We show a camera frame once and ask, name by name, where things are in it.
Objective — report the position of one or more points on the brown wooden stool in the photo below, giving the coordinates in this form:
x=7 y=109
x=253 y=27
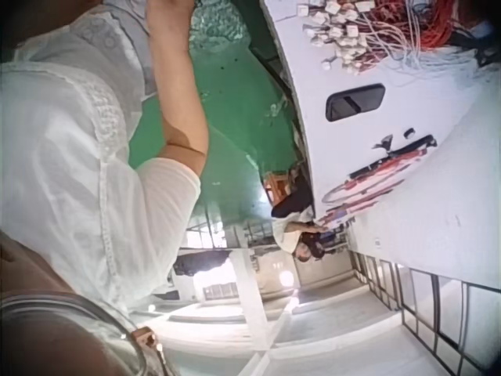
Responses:
x=276 y=188

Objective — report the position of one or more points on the white pillar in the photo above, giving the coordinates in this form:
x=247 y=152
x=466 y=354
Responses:
x=254 y=297

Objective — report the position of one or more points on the black hand tool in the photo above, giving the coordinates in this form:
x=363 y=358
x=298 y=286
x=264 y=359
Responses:
x=407 y=144

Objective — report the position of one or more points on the black tape roll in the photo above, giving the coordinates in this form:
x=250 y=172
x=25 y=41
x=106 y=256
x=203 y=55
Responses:
x=409 y=133

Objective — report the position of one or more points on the row of framed windows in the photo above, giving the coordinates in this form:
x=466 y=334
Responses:
x=422 y=301

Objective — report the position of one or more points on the black bag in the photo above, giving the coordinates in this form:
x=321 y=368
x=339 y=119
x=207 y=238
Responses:
x=489 y=43

